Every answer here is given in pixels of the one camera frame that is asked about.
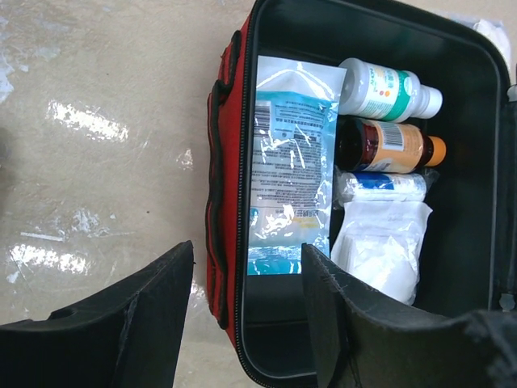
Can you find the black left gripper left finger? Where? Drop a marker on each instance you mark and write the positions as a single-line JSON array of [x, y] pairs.
[[126, 335]]

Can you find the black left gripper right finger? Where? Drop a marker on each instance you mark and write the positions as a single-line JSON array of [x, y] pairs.
[[363, 338]]

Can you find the white gauze pad packet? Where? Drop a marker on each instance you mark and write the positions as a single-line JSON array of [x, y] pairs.
[[379, 243]]

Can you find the red medicine kit case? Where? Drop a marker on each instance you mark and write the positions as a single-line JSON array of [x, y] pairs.
[[468, 257]]

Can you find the white bandage roll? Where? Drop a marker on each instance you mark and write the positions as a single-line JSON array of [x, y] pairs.
[[376, 186]]

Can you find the amber bottle orange cap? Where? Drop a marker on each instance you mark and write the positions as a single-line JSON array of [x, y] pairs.
[[377, 146]]

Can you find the blue mask package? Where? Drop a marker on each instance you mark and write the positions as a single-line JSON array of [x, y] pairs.
[[295, 124]]

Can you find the white medicine bottle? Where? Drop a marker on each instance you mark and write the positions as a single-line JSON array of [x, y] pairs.
[[381, 93]]

